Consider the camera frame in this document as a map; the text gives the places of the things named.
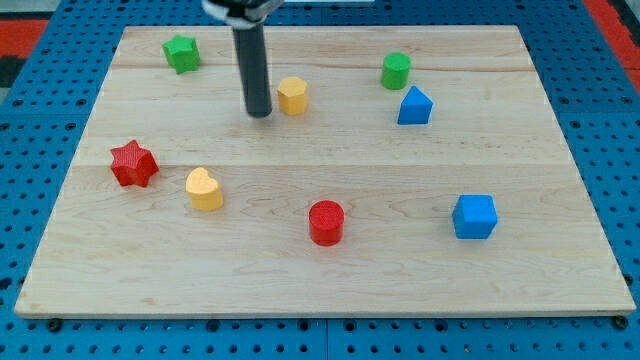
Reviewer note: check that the red cylinder block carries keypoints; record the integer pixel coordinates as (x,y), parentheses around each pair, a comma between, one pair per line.
(326,222)

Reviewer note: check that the light wooden board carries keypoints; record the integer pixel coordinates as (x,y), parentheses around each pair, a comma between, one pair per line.
(114,252)

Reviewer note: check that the yellow hexagon block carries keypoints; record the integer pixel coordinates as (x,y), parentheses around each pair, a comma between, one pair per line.
(293,95)

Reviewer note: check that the yellow heart block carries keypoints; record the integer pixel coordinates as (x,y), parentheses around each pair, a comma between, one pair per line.
(204,191)

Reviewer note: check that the blue triangular prism block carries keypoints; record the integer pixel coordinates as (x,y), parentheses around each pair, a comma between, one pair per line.
(415,108)

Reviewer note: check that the green cylinder block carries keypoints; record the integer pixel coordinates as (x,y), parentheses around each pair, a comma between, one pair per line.
(395,70)

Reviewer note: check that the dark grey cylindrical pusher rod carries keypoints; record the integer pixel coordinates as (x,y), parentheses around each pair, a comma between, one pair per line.
(253,67)

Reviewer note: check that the blue cube block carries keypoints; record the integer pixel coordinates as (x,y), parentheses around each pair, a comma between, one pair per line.
(474,216)

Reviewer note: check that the green star block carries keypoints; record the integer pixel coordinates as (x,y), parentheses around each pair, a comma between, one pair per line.
(182,53)

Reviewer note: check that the red star block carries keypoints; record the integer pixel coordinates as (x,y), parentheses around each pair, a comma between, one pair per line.
(133,164)

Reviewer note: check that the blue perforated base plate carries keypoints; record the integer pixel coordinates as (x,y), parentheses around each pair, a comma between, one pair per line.
(50,100)

